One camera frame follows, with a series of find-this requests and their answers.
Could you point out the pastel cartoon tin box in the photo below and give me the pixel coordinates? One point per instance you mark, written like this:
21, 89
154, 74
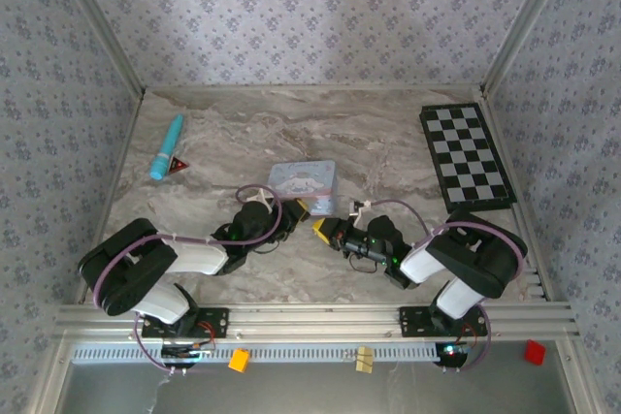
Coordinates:
303, 181

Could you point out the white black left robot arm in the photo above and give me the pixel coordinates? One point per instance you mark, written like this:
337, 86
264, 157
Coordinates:
131, 268

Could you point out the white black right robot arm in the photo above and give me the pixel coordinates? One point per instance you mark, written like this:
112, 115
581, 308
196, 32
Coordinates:
475, 259

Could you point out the red black triangle sticker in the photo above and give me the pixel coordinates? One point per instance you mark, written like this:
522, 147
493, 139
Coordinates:
177, 165

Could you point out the teal pen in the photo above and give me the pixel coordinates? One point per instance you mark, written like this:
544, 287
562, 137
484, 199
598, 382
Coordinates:
167, 147

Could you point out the black grey chessboard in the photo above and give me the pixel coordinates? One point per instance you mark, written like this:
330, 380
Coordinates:
466, 157

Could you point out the tan wooden block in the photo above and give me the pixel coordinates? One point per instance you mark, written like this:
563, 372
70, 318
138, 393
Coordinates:
364, 359

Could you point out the orange toy block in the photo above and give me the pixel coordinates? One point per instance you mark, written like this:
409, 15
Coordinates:
239, 360

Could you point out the round black controller board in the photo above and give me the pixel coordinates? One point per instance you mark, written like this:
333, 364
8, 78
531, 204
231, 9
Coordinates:
186, 355
453, 355

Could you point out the grey metal sheet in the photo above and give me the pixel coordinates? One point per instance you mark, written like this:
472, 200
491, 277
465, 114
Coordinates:
315, 392

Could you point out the red toy block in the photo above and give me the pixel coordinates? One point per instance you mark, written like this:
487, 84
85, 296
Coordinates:
534, 352

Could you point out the aluminium mounting rail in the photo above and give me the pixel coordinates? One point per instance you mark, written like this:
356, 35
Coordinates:
315, 322

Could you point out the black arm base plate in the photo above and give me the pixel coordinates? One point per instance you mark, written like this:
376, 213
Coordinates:
218, 322
412, 322

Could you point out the aluminium table side rail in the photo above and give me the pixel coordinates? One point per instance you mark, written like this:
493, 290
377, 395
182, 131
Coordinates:
514, 200
109, 200

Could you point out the aluminium frame post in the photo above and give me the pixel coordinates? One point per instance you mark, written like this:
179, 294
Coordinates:
529, 21
97, 21

